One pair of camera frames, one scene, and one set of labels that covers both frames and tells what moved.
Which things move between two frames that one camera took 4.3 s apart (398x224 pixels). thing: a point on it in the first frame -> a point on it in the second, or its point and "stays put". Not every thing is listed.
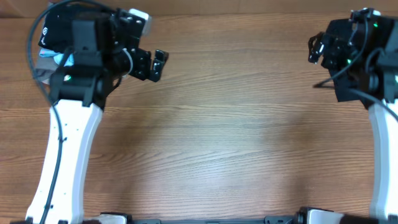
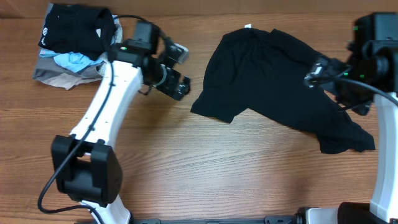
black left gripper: (141, 71) -> (169, 87)
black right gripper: (334, 43) -> (362, 103)
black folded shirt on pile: (57, 35) stays put
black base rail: (119, 218) stays put
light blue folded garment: (58, 56) stays put
